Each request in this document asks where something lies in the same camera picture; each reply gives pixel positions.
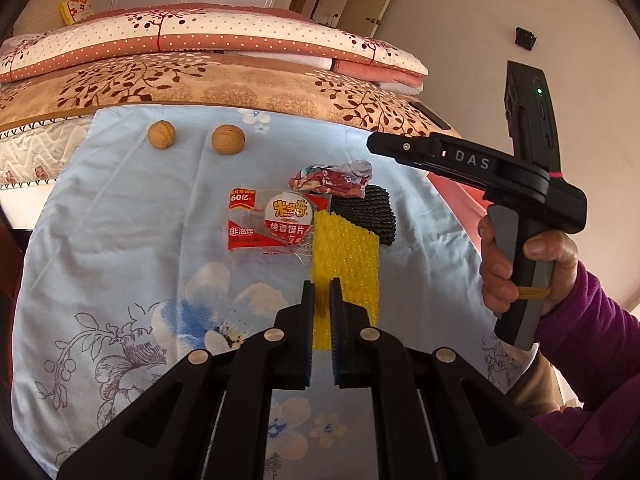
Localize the person's right hand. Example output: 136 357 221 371
477 214 580 318

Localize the person's right forearm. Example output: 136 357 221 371
506 260 640 478

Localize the red clear snack wrapper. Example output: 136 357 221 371
222 187 333 266

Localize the crumpled colourful wrapper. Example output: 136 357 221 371
289 159 375 196

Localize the pink folded blanket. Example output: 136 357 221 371
320 55 426 95

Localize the yellow floral pillow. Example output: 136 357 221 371
59 0 95 25

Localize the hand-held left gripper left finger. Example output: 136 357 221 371
57 280 317 480

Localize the light blue floral cloth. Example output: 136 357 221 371
10 105 531 480

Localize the yellow foam fruit net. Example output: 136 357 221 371
310 210 381 353

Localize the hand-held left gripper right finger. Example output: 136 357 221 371
327 277 586 480

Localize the black foam fruit net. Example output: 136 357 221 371
330 185 397 247

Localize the folded dotted tree-print quilt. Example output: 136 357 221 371
0 7 428 83

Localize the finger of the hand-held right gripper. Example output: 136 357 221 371
366 131 448 173

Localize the white quilted mattress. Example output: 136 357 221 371
0 119 96 192

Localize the beige leaf-print blanket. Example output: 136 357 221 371
0 52 463 136

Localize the walnut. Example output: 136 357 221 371
147 120 177 151
211 125 247 155

